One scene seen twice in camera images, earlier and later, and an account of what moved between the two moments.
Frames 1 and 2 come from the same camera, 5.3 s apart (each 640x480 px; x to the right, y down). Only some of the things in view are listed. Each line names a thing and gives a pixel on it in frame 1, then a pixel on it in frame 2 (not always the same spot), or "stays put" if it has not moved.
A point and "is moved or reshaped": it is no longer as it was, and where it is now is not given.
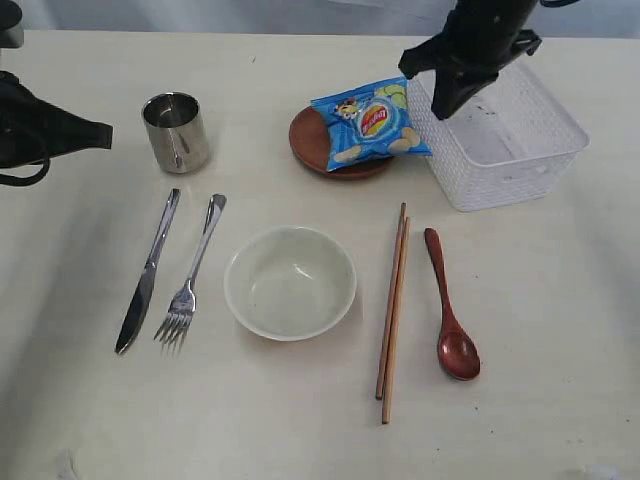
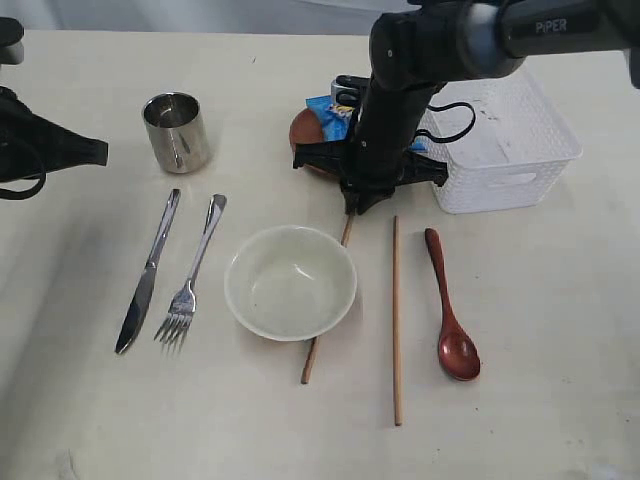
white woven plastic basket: (512, 145) stays put
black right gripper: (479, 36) to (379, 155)
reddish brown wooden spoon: (457, 352) stays put
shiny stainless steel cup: (175, 126) stays put
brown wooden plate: (310, 142) stays put
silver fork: (184, 305) stays put
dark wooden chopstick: (391, 301) to (315, 341)
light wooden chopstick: (396, 327) is moved or reshaped
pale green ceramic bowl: (290, 283) stays put
